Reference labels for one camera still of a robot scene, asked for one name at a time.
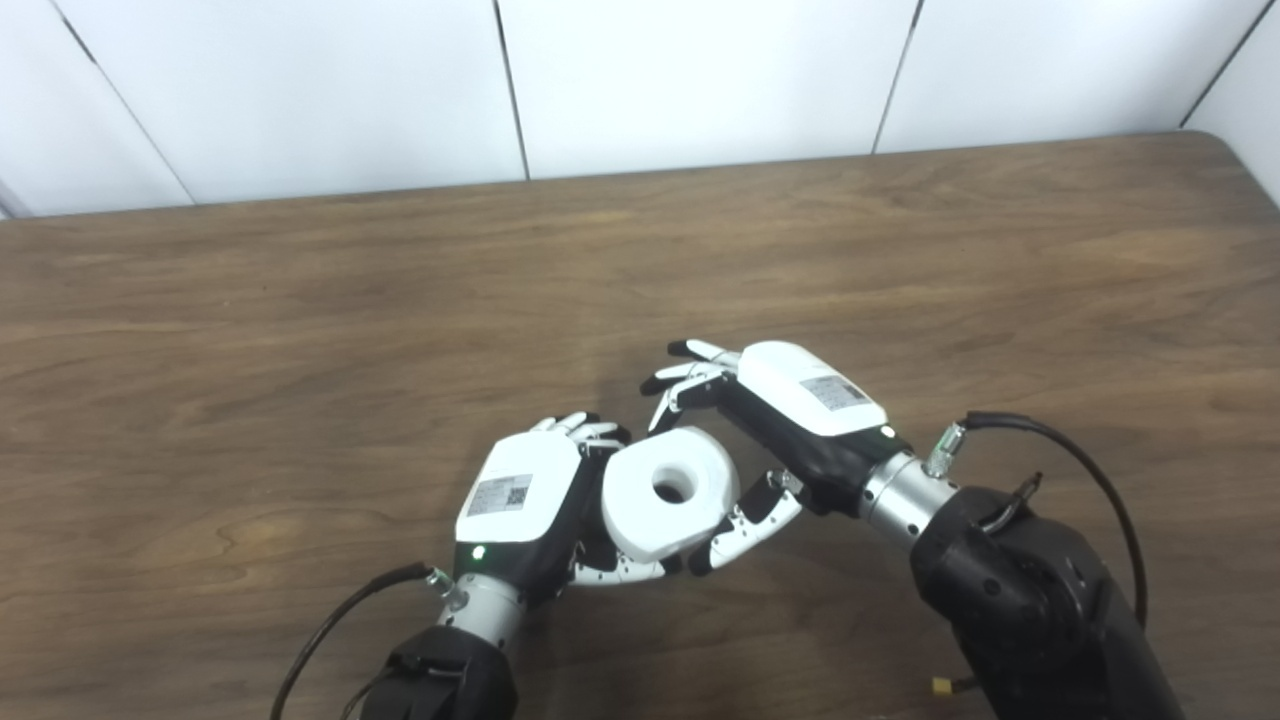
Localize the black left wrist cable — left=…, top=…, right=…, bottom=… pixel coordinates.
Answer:
left=270, top=562, right=456, bottom=720

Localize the round white piece with holes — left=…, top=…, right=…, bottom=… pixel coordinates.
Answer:
left=601, top=426, right=742, bottom=562

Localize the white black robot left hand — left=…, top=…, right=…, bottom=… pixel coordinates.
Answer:
left=455, top=412, right=681, bottom=606

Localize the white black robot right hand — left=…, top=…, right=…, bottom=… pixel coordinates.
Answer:
left=640, top=340, right=911, bottom=578

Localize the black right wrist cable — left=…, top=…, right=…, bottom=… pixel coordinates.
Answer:
left=925, top=411, right=1148, bottom=631

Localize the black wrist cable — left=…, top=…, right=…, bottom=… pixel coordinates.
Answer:
left=270, top=562, right=456, bottom=720
left=925, top=411, right=1148, bottom=631

